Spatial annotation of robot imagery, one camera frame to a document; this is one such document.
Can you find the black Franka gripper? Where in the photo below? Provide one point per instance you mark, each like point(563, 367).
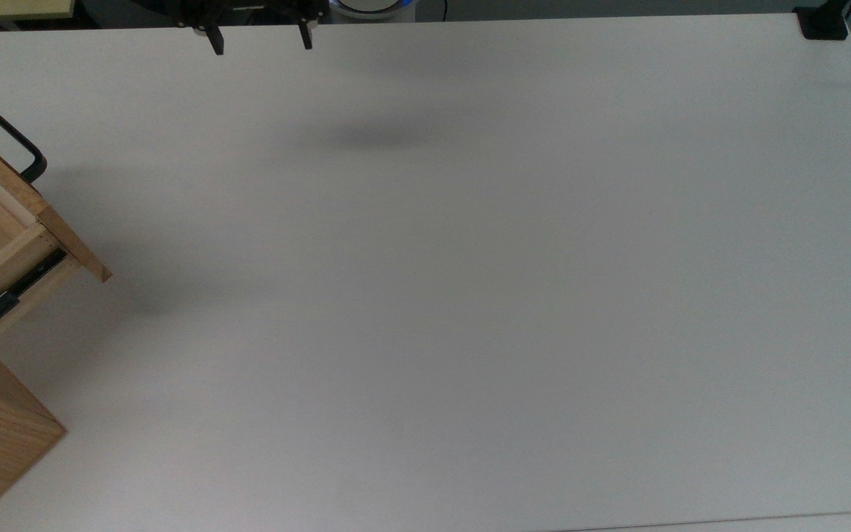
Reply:
point(248, 7)

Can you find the black corner clamp mount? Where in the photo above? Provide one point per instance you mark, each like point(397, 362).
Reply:
point(823, 24)

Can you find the yellow wooden side table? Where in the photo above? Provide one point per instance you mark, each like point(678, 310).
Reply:
point(12, 7)

